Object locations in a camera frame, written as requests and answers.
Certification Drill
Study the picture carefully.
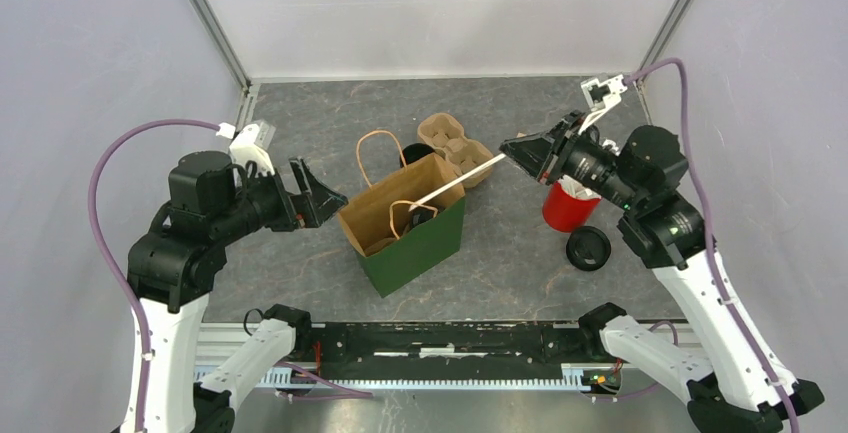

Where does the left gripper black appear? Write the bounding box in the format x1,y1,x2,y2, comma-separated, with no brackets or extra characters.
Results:
213,152,349,242

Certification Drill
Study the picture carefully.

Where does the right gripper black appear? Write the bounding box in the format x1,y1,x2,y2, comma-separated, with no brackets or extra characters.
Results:
500,109,643,211

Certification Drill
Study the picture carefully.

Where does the single white stirrer stick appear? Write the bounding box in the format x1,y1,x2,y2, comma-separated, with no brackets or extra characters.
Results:
408,153,506,211

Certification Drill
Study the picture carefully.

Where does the brown paper bag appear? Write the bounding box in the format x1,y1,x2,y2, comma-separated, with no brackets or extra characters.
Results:
339,130,466,256

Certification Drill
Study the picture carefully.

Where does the cardboard cup carrier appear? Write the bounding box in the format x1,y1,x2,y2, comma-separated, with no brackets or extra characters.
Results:
364,236,396,257
417,113,495,176

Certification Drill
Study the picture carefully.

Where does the black cup lid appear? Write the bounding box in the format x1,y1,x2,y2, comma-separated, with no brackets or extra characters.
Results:
409,206,440,230
565,226,612,272

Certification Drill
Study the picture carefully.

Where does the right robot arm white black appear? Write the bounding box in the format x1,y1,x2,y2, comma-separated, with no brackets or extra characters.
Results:
500,111,824,432

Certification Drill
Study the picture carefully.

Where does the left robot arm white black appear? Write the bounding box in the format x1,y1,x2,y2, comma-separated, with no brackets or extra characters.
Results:
127,151,347,432

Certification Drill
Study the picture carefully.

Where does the red cup holder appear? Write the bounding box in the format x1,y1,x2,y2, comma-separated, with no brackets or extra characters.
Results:
542,176,602,233

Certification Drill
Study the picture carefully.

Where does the green mat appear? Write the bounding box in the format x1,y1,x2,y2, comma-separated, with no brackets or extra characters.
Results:
357,198,466,298

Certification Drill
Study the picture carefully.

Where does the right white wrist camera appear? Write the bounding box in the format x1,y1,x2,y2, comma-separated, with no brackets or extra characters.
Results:
578,74,627,135

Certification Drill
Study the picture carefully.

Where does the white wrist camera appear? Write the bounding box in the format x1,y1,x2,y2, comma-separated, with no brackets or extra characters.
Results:
216,120,276,176
578,74,627,135

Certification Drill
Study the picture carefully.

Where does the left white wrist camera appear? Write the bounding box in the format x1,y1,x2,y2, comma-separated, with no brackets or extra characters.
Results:
216,120,276,176

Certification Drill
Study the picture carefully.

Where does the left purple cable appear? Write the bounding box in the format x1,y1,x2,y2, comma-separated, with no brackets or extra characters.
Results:
87,119,376,433

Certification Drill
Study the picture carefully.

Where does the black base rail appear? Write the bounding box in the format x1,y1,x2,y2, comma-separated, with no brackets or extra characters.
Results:
284,321,615,380

